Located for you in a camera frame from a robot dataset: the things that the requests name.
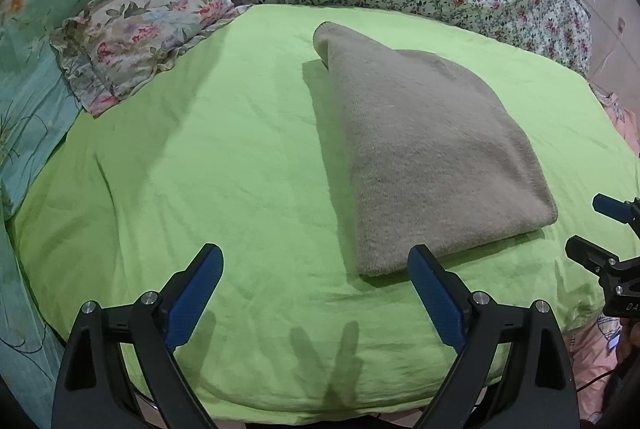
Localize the beige knit sweater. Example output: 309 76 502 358
312 22 558 276

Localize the pink patterned fabric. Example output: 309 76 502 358
562 80 640 425

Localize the pink floral ruffled pillow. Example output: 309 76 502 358
50 0 248 117

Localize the teal floral pillow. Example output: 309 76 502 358
1 0 91 428

